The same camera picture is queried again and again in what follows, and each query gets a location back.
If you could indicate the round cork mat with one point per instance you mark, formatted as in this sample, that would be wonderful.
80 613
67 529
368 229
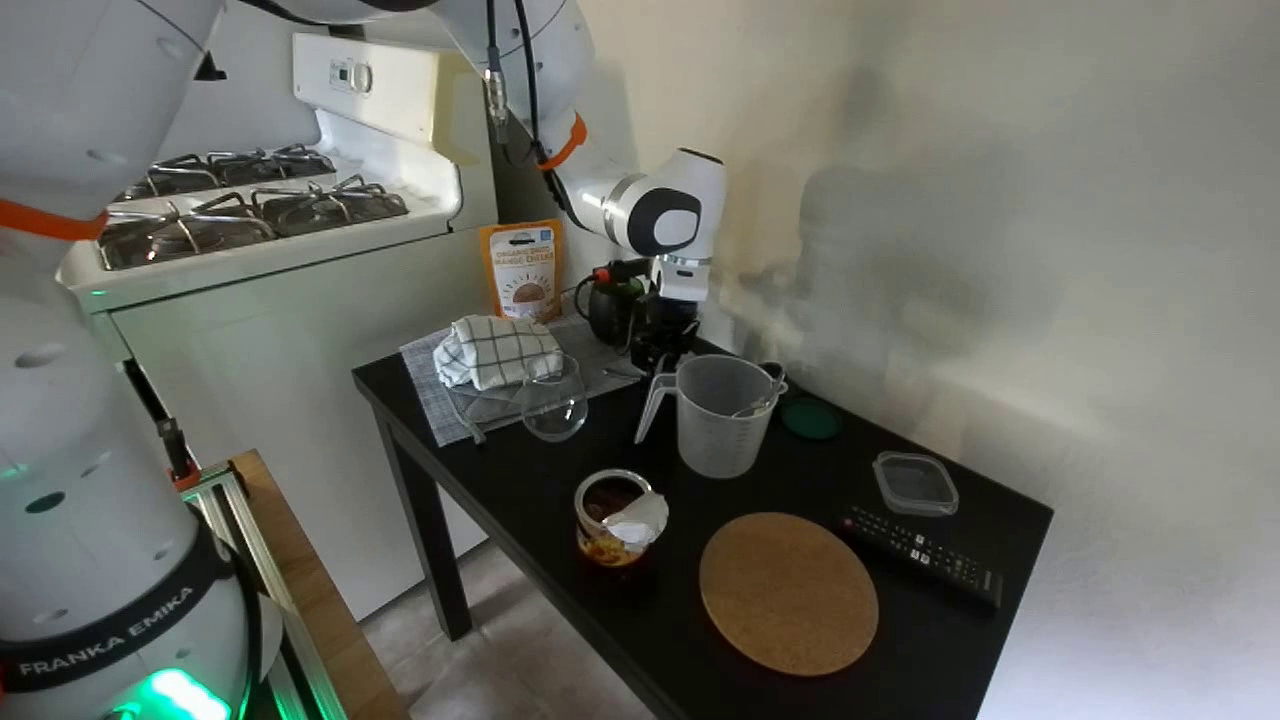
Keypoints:
784 593

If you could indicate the clear plastic lidded container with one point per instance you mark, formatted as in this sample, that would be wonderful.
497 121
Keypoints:
913 481

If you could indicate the translucent plastic measuring jug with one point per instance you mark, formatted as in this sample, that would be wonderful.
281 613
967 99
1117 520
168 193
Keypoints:
720 424

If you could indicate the black cup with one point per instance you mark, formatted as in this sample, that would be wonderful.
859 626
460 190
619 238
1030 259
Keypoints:
605 312

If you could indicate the white checked kitchen towel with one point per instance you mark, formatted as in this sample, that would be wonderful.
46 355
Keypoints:
500 350

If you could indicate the black stove grate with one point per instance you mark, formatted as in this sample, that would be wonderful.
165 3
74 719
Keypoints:
254 220
243 171

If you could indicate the black remote control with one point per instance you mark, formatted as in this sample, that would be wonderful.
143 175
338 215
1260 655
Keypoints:
927 552

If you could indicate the clear glass bowl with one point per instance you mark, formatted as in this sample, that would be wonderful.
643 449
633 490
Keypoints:
557 422

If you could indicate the white gas stove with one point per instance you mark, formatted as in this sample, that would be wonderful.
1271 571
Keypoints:
264 360

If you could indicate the wooden frame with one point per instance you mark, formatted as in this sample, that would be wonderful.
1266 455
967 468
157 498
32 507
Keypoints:
321 602

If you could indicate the orange food packet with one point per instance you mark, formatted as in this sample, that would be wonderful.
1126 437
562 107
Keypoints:
523 274

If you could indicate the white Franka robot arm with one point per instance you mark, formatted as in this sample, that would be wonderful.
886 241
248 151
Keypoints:
92 562

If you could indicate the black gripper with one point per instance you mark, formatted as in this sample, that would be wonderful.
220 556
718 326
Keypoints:
665 322

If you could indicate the black table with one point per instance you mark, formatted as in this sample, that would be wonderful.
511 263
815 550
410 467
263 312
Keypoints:
665 634

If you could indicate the open dessert cup peeled lid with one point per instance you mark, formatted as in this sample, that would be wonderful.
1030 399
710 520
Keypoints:
619 520

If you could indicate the green round lid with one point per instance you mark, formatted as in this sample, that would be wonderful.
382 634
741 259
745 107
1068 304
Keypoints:
811 416

